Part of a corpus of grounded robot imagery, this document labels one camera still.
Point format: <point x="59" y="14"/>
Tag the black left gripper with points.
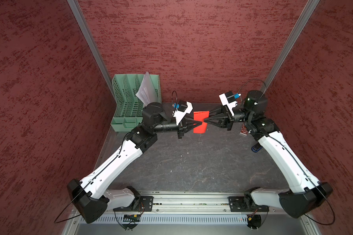
<point x="182" y="127"/>

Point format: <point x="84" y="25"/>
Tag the red square paper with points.
<point x="200" y="116"/>

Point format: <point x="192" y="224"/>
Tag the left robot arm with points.
<point x="89" y="195"/>

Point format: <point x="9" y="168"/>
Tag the aluminium corner post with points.
<point x="299" y="26"/>
<point x="83" y="25"/>

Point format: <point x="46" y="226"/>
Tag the white paper sheets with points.
<point x="147" y="92"/>

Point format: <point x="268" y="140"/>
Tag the red pencil box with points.
<point x="244" y="131"/>

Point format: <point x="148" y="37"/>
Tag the green plastic file organizer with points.
<point x="128" y="112"/>

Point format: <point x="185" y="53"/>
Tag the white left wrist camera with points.
<point x="181" y="109"/>

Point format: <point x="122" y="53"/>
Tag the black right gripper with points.
<point x="224" y="121"/>

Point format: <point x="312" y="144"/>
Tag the aluminium right corner post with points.
<point x="299" y="26"/>

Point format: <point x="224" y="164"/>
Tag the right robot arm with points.
<point x="305" y="191"/>

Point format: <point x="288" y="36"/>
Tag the blue stapler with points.
<point x="256" y="148"/>

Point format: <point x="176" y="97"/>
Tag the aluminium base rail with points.
<point x="183" y="213"/>

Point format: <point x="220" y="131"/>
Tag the aluminium left corner post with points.
<point x="83" y="25"/>

